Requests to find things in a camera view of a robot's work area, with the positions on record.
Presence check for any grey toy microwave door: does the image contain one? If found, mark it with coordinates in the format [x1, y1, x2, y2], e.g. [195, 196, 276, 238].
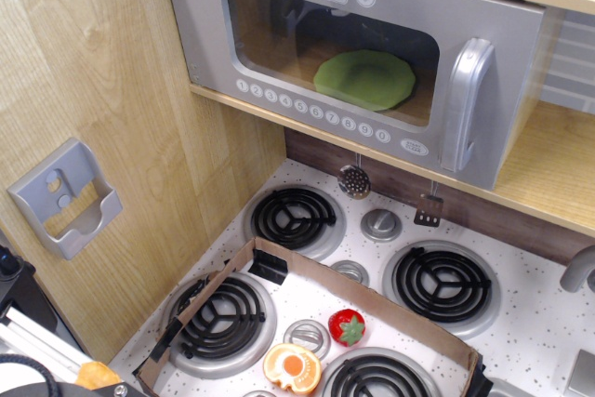
[172, 0, 548, 189]

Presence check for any green plate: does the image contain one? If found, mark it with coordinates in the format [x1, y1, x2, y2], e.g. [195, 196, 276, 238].
[313, 49, 417, 112]

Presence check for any hanging toy strainer spoon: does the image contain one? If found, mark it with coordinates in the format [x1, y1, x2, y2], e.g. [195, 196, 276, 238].
[337, 153, 371, 200]

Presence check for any back left black burner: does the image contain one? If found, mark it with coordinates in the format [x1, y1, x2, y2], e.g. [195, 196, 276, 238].
[248, 187, 337, 250]

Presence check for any black burner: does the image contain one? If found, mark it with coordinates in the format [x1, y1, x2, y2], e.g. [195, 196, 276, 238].
[329, 355, 430, 397]
[248, 187, 337, 250]
[389, 246, 493, 324]
[177, 273, 275, 364]

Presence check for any back grey stove knob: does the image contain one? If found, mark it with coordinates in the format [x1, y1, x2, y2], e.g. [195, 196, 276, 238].
[360, 209, 403, 242]

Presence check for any grey stove knob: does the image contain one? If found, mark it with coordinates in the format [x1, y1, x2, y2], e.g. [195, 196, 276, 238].
[360, 209, 403, 242]
[284, 319, 331, 360]
[331, 260, 369, 286]

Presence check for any hanging toy spatula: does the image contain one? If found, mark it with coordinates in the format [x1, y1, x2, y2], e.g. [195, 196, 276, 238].
[414, 180, 443, 228]

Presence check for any middle grey stove knob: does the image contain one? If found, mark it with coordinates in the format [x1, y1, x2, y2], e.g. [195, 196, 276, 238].
[331, 260, 369, 286]

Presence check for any back right black burner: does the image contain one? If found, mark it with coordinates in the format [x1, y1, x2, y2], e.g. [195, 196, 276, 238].
[389, 246, 493, 324]

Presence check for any front left black burner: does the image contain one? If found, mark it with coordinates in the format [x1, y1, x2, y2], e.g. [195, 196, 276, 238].
[177, 273, 275, 364]

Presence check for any red toy strawberry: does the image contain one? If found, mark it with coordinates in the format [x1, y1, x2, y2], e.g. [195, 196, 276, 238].
[327, 309, 366, 347]

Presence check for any front grey stove knob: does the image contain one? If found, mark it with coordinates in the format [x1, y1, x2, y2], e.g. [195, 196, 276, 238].
[284, 319, 331, 360]

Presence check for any orange toy half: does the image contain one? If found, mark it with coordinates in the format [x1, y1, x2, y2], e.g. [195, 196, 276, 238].
[262, 343, 323, 395]

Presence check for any front right black burner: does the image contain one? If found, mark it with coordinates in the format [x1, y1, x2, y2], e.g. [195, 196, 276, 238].
[329, 355, 430, 397]

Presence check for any grey toy faucet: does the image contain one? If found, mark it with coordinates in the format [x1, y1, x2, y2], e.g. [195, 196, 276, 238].
[560, 245, 595, 293]

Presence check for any cardboard fence strip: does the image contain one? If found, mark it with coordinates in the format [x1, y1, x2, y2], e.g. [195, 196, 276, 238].
[133, 237, 493, 396]

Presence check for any grey wall phone holder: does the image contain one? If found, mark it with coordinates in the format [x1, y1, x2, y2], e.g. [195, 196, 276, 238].
[7, 138, 123, 260]

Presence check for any black cable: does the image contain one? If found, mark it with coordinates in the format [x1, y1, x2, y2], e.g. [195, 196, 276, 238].
[0, 353, 61, 397]

